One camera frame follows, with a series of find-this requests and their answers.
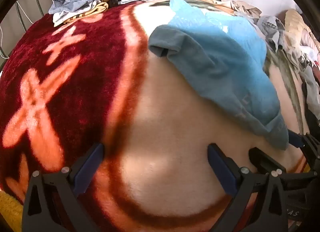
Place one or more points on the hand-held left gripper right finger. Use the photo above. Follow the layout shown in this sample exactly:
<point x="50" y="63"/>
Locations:
<point x="221" y="169"/>

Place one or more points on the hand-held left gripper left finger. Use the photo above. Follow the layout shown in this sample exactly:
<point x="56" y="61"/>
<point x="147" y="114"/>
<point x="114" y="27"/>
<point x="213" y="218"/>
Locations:
<point x="88" y="169"/>

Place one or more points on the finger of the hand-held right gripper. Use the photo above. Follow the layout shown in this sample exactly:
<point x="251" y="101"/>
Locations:
<point x="261" y="158"/>
<point x="295" y="140"/>

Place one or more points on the blue pants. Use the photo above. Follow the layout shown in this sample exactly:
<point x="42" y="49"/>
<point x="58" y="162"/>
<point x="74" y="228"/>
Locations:
<point x="220" y="72"/>

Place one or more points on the red floral printed blanket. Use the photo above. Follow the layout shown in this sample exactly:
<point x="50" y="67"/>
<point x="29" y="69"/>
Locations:
<point x="130" y="127"/>

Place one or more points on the yellow fluffy cloth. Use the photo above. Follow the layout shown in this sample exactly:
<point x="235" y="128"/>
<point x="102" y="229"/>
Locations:
<point x="10" y="209"/>

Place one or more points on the pile of unfolded clothes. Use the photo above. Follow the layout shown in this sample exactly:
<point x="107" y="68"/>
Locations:
<point x="275" y="34"/>

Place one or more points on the beige quilted jacket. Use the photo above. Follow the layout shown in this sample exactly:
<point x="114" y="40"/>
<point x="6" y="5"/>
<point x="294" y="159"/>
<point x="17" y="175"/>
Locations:
<point x="295" y="27"/>

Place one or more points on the white folded garment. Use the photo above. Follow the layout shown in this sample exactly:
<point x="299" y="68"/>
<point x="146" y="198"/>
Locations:
<point x="60" y="18"/>

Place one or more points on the yellow striped folded garment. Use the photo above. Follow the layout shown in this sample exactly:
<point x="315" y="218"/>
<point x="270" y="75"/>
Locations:
<point x="95" y="9"/>

